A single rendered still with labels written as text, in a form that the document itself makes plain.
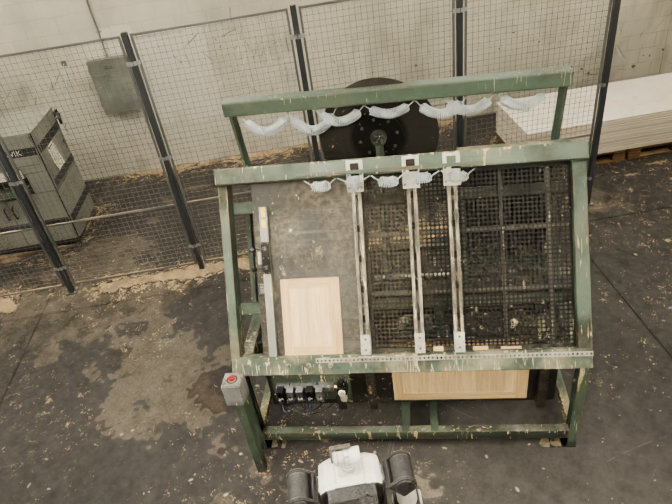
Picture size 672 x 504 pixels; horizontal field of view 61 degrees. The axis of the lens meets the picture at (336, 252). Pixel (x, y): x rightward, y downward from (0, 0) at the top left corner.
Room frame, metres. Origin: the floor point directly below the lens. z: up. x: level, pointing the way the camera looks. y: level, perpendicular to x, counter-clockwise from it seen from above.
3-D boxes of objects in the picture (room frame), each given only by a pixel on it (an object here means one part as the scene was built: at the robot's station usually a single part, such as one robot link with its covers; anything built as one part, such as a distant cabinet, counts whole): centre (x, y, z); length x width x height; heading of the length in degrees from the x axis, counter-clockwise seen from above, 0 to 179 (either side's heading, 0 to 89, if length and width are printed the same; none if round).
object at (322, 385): (2.42, 0.30, 0.69); 0.50 x 0.14 x 0.24; 80
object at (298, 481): (1.38, 0.31, 1.30); 0.12 x 0.09 x 0.14; 1
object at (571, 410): (3.08, -0.43, 0.41); 2.20 x 1.38 x 0.83; 80
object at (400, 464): (1.38, -0.13, 1.30); 0.12 x 0.09 x 0.14; 0
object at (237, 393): (2.43, 0.75, 0.84); 0.12 x 0.12 x 0.18; 80
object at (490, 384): (2.57, -0.69, 0.53); 0.90 x 0.02 x 0.55; 80
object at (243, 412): (2.43, 0.75, 0.38); 0.06 x 0.06 x 0.75; 80
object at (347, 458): (1.42, 0.08, 1.44); 0.10 x 0.07 x 0.09; 91
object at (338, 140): (3.51, -0.40, 1.85); 0.80 x 0.06 x 0.80; 80
